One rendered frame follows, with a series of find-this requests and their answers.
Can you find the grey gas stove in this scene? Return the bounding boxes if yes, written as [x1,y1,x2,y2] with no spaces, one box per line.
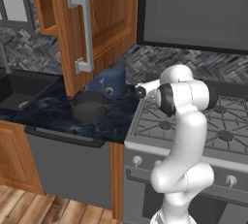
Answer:
[123,78,248,224]

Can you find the grey dishwasher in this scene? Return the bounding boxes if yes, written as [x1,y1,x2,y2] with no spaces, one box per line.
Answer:
[23,125,113,211]

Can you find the grey cabinet door handle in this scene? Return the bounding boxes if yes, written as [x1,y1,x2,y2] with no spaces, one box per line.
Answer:
[66,0,95,75]

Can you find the wooden side panel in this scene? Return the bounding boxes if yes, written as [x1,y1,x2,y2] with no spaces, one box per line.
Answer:
[109,142,126,222]

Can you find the wooden wall cabinet door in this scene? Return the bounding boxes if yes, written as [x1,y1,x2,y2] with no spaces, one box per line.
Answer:
[47,0,140,97]

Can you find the black sink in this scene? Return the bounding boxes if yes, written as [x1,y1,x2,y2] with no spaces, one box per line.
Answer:
[0,69,61,112]

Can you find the dark oven door handle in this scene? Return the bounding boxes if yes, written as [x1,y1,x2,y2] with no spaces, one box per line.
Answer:
[125,168,248,208]

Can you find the black dishwasher handle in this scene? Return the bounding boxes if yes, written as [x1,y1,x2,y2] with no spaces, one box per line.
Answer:
[23,125,107,148]

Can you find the blue toaster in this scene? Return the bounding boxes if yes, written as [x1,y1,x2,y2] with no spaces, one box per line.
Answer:
[84,64,128,100]

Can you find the dark grey pot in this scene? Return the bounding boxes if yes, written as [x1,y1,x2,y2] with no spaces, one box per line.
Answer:
[69,89,113,123]

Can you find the grey tap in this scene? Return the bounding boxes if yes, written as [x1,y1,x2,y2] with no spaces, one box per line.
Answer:
[0,39,12,75]

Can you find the wooden base cabinet door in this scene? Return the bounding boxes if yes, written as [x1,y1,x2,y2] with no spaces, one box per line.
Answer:
[0,119,46,197]

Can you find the wooden wall cabinet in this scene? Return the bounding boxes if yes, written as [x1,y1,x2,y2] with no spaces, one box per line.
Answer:
[30,0,61,37]

